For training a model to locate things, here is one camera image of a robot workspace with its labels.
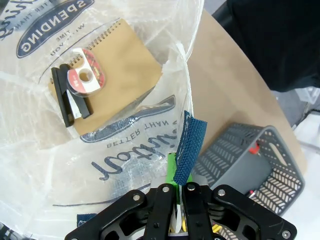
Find kraft spiral notebook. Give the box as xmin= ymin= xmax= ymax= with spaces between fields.
xmin=48 ymin=18 xmax=163 ymax=137

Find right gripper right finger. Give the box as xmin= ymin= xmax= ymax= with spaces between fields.
xmin=183 ymin=174 xmax=297 ymax=240

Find translucent shopping bag navy handles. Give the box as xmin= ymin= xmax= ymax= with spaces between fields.
xmin=0 ymin=0 xmax=208 ymax=240

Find red plaid tape dispenser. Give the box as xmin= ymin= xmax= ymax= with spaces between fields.
xmin=66 ymin=47 xmax=108 ymax=98

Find person in black t-shirt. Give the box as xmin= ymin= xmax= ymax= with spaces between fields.
xmin=211 ymin=0 xmax=320 ymax=94

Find black stapler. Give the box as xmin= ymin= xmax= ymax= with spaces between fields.
xmin=51 ymin=63 xmax=91 ymax=128

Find gray plastic basket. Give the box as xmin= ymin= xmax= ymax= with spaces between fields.
xmin=191 ymin=122 xmax=306 ymax=216

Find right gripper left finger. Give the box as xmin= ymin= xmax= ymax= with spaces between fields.
xmin=65 ymin=152 xmax=181 ymax=240

